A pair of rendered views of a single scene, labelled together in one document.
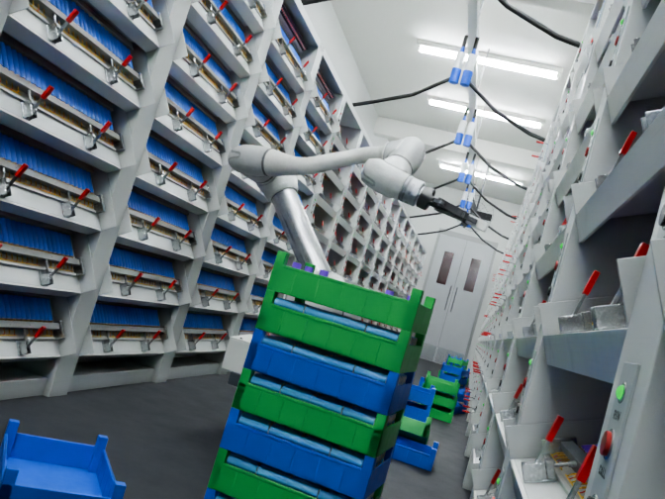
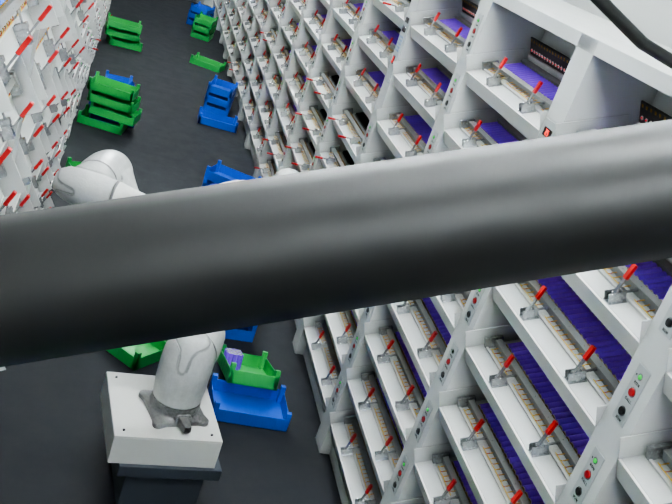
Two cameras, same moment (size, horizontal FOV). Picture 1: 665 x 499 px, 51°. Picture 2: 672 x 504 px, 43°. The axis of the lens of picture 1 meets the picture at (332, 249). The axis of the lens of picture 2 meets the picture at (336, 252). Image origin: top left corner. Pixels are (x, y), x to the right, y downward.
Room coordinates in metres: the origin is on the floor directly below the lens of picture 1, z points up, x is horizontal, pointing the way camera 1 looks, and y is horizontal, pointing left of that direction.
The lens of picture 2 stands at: (0.18, 0.92, 1.90)
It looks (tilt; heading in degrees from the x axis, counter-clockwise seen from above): 22 degrees down; 329
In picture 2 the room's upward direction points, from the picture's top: 20 degrees clockwise
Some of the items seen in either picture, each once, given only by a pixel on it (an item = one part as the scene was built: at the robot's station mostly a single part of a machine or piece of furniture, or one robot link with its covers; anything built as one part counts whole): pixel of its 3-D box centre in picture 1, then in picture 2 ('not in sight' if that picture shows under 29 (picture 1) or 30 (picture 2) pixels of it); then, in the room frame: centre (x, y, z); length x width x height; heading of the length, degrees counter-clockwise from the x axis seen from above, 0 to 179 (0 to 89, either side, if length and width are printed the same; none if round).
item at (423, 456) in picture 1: (397, 444); (249, 402); (2.71, -0.45, 0.04); 0.30 x 0.20 x 0.08; 77
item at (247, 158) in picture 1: (251, 160); (85, 187); (2.55, 0.38, 0.91); 0.18 x 0.14 x 0.13; 62
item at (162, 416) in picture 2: not in sight; (177, 406); (2.28, 0.02, 0.33); 0.22 x 0.18 x 0.06; 5
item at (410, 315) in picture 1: (354, 294); not in sight; (1.43, -0.07, 0.52); 0.30 x 0.20 x 0.08; 73
